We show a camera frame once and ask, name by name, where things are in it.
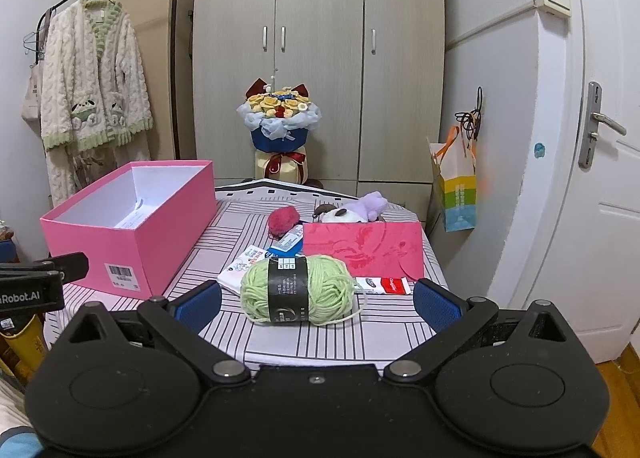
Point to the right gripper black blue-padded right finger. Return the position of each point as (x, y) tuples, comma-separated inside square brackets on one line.
[(457, 324)]

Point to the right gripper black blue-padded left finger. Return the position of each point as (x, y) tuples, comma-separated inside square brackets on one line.
[(177, 325)]

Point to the white tissue packet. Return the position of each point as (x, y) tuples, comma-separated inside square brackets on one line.
[(230, 278)]

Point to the red white packet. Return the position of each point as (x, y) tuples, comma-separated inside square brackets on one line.
[(383, 286)]

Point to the red paper envelope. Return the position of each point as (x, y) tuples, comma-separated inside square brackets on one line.
[(379, 249)]

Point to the pink cardboard shoe box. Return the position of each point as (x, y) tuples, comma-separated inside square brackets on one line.
[(136, 225)]

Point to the blue white small packet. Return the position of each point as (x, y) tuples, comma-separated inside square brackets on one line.
[(290, 244)]

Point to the green yarn ball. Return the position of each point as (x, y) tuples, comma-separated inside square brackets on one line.
[(317, 289)]

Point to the purple plush toy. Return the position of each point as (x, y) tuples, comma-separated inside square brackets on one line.
[(368, 208)]

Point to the pink fuzzy plush ball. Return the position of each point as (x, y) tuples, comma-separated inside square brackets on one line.
[(282, 220)]

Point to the white brown plush toy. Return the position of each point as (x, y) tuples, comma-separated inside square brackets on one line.
[(329, 213)]

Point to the yellow object at left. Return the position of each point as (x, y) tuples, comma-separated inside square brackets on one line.
[(24, 335)]

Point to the colourful paper gift bag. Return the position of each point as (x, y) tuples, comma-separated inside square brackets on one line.
[(454, 166)]

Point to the striped white table cloth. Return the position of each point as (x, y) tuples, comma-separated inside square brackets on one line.
[(384, 327)]

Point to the cream knitted green-trim cardigan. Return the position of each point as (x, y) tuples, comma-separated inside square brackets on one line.
[(93, 105)]

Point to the plush flower bouquet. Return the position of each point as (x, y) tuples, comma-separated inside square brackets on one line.
[(279, 121)]

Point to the beige wooden wardrobe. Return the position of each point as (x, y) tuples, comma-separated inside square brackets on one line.
[(373, 67)]

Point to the cardboard sheet behind rack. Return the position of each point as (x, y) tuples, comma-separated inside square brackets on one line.
[(184, 80)]

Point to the black clothes rack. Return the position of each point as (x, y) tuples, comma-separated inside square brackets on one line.
[(155, 23)]

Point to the silver door handle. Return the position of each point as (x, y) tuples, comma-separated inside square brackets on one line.
[(594, 118)]

